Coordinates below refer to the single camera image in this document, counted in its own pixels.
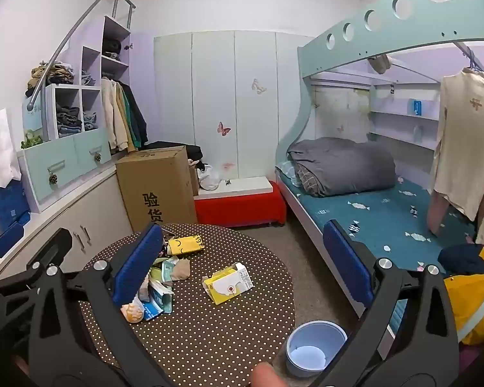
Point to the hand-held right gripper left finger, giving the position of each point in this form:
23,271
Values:
139,266

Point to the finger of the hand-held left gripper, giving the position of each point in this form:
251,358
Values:
8,241
52,248

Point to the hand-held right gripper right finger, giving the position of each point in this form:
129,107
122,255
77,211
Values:
347,262

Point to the green white packet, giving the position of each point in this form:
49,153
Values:
166,271

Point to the beige wrapper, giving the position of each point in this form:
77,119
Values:
180,270

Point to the blue white packet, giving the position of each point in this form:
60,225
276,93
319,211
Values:
159,302

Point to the orange white wrapper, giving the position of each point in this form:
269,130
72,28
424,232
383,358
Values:
132,312

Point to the yellow snack packet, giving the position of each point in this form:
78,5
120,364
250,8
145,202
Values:
185,245

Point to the yellow milk carton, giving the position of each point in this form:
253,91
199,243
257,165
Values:
226,286

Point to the light blue plastic bin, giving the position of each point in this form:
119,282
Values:
306,361

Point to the blue bag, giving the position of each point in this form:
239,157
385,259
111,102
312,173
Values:
4,205

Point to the low white cabinet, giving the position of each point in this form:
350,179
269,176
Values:
88,213

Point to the teal quilted bed sheet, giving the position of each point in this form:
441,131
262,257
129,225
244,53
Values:
387,217

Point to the large cardboard box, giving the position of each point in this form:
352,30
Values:
157,185

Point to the polka dot round table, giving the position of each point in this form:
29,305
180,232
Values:
209,330

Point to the grey folded duvet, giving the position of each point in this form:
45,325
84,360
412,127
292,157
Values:
343,165

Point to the pink hanging garment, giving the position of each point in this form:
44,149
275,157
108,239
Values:
435,213

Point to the small green plant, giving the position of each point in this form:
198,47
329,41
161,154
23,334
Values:
32,142

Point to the lavender cubby shelf unit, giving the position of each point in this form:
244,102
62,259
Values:
90,151

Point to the light blue pillow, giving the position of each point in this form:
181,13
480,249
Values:
284,169

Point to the small white plastic bag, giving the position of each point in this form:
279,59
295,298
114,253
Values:
209,177

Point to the dark blue clothing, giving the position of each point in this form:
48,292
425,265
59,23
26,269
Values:
462,260

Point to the red storage bench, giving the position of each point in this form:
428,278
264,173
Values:
242,207

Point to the black clothes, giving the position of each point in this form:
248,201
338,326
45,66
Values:
177,149

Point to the dark folded clothes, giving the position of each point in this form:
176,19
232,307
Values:
68,121

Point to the yellow cushion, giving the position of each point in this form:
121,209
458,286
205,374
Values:
472,302

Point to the person's leg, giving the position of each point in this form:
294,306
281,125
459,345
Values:
266,377

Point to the cream hanging jacket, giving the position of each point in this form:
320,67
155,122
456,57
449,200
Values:
113,117

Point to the dark hanging jacket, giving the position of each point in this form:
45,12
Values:
136,117

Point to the pink butterfly sticker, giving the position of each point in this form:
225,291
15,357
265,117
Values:
223,129

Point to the cream hanging shirt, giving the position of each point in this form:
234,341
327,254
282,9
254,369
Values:
464,141

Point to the small blue box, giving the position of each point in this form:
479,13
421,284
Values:
417,107

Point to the pile of folded clothes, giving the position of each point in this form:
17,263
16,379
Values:
52,74

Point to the white wardrobe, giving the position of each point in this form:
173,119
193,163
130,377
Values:
213,88

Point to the pale butterfly sticker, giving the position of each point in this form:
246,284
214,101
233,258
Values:
259,86

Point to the metal handrail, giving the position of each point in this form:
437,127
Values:
76,28

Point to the teal bunk bed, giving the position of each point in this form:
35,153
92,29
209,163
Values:
423,28

